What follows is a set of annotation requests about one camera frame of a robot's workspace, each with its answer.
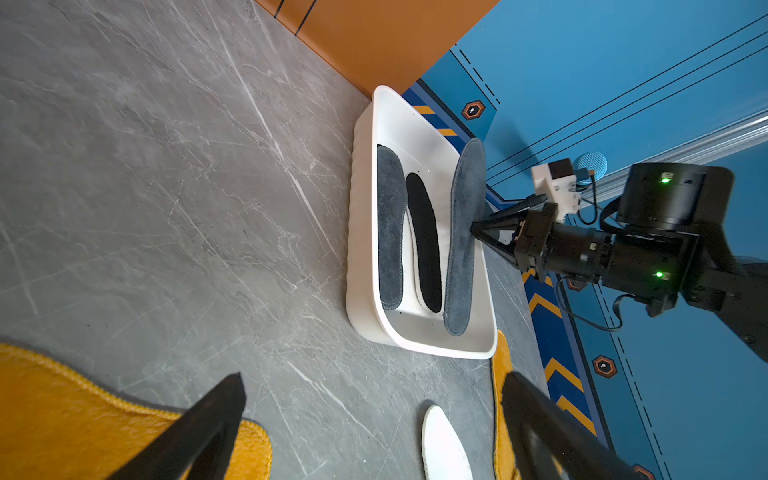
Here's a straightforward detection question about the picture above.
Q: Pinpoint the white rectangular storage box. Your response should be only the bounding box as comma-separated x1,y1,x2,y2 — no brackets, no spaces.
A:
346,85,497,359

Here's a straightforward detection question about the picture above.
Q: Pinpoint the black insole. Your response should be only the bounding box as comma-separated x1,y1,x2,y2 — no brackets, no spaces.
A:
405,172,443,313

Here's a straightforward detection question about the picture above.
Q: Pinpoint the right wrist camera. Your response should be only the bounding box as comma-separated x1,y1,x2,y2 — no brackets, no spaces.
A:
531,159,581,223

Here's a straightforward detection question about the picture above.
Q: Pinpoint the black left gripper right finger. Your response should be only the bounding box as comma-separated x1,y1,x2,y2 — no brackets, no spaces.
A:
501,372,636,479

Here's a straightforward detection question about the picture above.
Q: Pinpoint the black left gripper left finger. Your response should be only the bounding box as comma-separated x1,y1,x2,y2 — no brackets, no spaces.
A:
111,373,246,479

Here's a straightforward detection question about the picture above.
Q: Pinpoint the blue microphone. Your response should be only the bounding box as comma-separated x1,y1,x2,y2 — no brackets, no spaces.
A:
573,151,608,184

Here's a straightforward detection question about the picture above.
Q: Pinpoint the white insole right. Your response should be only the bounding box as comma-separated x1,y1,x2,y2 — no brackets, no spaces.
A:
421,404,473,480

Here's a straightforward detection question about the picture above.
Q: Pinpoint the yellow insole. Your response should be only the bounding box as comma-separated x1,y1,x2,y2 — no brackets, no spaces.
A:
1,343,273,479
491,330,520,480

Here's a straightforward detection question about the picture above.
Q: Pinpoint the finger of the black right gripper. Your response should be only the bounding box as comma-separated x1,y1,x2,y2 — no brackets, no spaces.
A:
471,194,548,234
473,231,519,267

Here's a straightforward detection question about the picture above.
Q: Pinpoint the dark grey insole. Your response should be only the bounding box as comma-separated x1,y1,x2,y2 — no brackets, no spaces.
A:
443,138,486,336
376,145,407,311

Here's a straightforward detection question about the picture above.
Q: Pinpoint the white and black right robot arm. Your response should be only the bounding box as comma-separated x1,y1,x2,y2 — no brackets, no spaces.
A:
471,163,767,359

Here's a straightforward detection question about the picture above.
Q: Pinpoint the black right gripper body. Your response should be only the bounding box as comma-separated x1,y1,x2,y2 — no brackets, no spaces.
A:
515,202,612,283

